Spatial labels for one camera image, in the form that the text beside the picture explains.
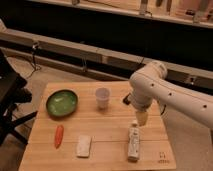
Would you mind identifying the white sponge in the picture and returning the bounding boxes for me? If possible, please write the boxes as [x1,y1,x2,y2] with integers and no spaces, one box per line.
[76,135,92,158]

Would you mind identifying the green ceramic bowl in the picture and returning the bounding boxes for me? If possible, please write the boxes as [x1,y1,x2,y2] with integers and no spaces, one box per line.
[46,89,78,117]

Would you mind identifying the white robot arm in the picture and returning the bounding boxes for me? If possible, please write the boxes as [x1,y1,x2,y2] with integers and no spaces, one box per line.
[129,60,213,139]

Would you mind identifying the black chair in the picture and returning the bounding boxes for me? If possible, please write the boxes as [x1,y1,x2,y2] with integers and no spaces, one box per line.
[0,50,37,146]

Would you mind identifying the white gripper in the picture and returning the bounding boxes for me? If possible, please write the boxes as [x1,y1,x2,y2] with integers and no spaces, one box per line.
[132,100,152,126]

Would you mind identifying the black rectangular block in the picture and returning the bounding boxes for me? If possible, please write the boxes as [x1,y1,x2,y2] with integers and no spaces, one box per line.
[123,94,130,105]

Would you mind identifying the wooden folding table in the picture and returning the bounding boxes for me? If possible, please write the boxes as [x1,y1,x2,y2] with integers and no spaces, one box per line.
[19,81,176,171]

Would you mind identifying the black cable on floor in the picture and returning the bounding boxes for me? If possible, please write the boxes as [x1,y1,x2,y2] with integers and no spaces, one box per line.
[8,40,43,80]

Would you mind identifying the orange carrot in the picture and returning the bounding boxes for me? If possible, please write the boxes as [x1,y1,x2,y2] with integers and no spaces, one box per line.
[54,125,64,148]

